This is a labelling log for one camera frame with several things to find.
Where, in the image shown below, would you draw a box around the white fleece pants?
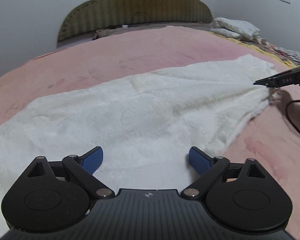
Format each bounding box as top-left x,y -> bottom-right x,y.
0,54 -> 276,236

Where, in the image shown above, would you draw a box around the pink bed blanket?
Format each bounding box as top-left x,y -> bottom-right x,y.
0,27 -> 300,239

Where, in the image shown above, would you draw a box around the white crumpled quilt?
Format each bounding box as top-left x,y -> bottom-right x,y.
210,17 -> 263,43

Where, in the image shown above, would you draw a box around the black charging cable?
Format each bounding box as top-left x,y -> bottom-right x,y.
132,11 -> 151,26

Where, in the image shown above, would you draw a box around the olive upholstered headboard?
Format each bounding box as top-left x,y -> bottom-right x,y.
57,0 -> 213,42

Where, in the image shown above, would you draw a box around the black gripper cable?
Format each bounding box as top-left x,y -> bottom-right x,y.
285,100 -> 300,146

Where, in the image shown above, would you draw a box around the brown pillow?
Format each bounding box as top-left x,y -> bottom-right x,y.
93,22 -> 212,40

